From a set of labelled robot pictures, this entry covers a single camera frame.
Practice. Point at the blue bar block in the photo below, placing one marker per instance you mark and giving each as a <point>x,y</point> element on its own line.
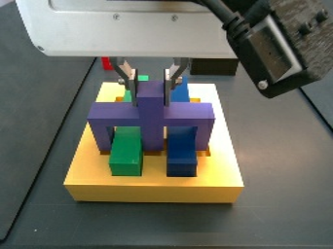
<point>181,154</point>

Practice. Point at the red three-legged block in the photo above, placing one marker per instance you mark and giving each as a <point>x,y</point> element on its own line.
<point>108,64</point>

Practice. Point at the green bar block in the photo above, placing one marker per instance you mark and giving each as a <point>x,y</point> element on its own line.
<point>126,158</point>

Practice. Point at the yellow board with slots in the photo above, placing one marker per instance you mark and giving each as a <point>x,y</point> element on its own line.
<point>217,184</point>

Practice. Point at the purple three-legged block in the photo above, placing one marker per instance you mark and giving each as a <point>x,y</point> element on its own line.
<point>153,117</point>

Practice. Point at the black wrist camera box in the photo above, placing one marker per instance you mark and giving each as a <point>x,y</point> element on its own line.
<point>283,40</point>

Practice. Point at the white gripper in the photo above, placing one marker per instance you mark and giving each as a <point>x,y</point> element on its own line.
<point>126,28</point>

